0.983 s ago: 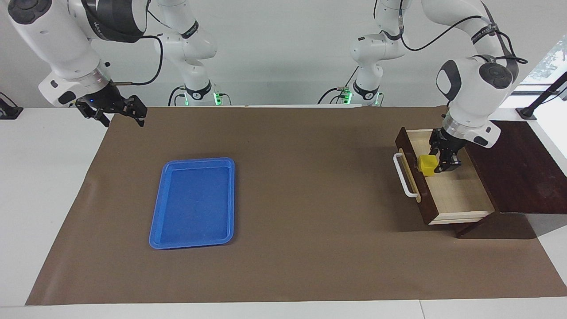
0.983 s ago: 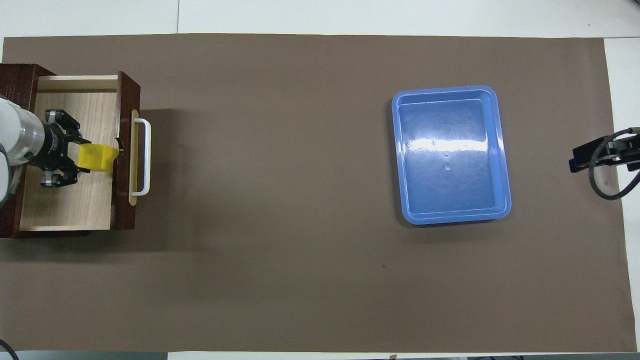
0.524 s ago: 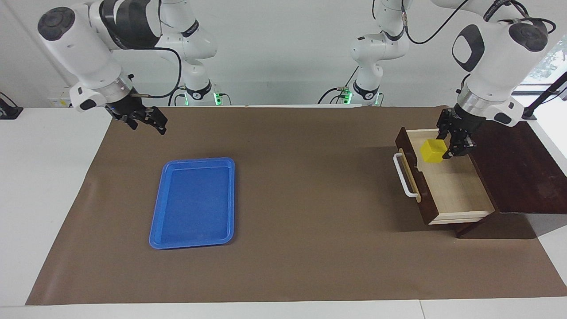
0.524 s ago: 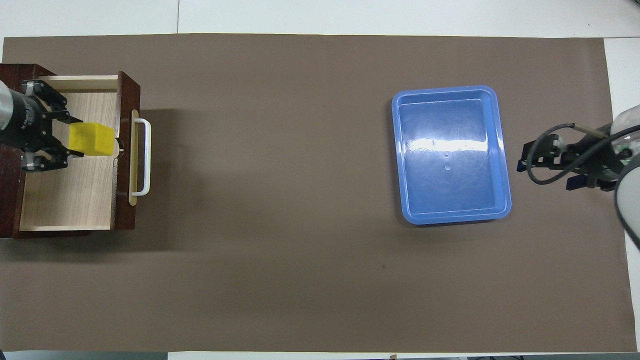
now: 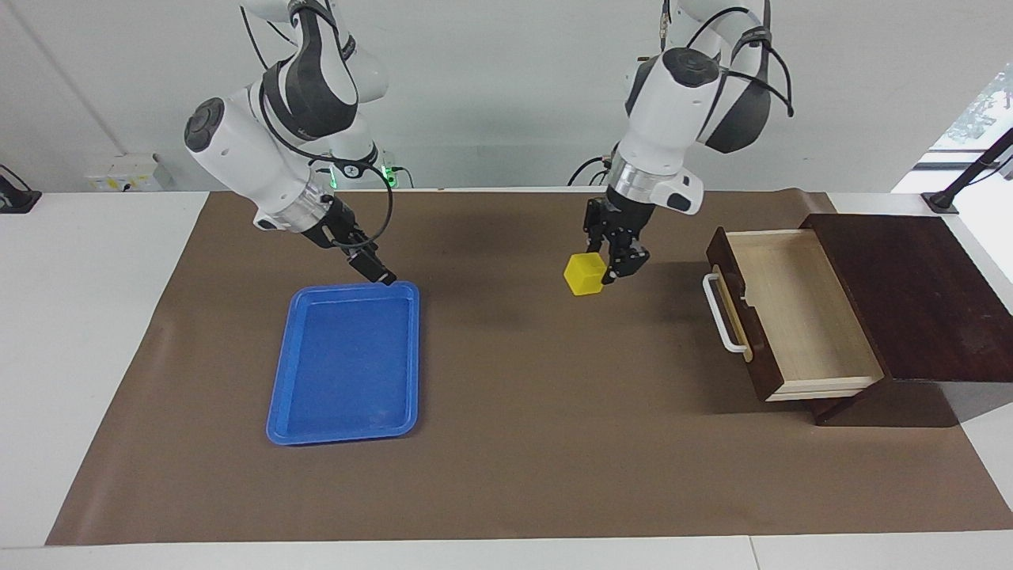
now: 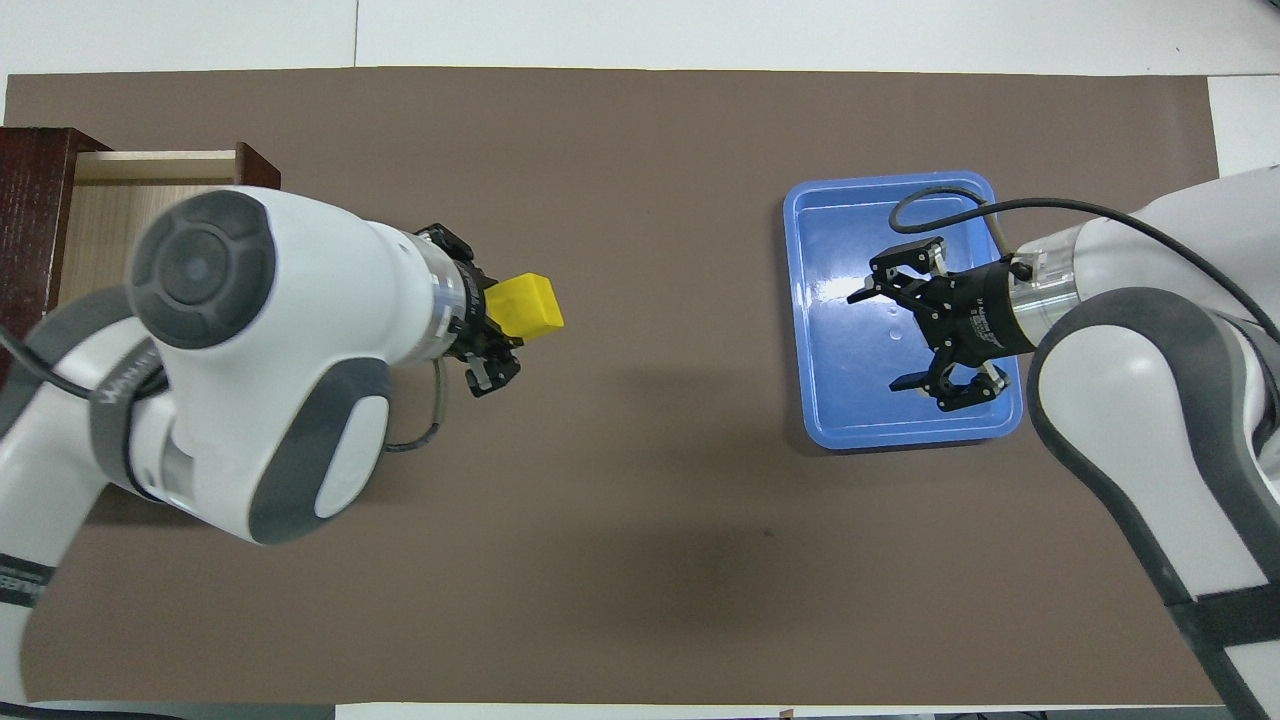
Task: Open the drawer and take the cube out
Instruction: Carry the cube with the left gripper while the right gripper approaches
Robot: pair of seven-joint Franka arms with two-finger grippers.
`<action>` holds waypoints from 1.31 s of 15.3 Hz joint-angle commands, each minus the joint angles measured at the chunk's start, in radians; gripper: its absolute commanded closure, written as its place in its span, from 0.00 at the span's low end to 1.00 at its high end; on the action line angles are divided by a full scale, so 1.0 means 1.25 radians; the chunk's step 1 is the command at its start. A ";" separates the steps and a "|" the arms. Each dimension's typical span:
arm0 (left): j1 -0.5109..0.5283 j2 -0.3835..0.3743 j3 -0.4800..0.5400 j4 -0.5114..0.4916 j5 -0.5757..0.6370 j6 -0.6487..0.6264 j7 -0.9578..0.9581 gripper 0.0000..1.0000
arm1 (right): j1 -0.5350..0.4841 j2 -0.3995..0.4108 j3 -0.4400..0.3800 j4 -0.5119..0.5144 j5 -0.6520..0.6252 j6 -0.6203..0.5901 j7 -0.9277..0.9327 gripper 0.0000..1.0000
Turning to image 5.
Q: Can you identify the blue plastic tray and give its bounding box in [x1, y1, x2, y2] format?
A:
[266, 281, 421, 447]

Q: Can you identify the white wall socket box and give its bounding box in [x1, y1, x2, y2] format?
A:
[85, 154, 176, 193]

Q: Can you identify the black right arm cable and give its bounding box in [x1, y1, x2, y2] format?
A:
[240, 2, 396, 254]

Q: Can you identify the black clamp stand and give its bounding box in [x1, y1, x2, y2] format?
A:
[922, 127, 1013, 216]

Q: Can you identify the black desk mount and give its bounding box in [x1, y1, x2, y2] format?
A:
[0, 164, 43, 215]

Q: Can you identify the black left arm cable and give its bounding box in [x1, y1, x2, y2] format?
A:
[660, 3, 795, 120]

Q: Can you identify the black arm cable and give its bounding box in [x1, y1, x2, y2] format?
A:
[660, 3, 795, 120]
[240, 2, 396, 254]

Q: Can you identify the brown table mat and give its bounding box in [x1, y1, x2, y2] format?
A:
[45, 188, 1013, 547]

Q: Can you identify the wooden drawer with white handle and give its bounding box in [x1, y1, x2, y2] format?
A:
[703, 226, 886, 403]

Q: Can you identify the black left base cable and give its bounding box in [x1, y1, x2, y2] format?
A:
[567, 142, 620, 188]

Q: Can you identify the dark wooden cabinet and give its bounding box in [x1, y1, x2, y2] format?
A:
[798, 214, 1013, 428]

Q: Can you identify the yellow cube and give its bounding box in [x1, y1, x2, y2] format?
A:
[563, 252, 607, 297]

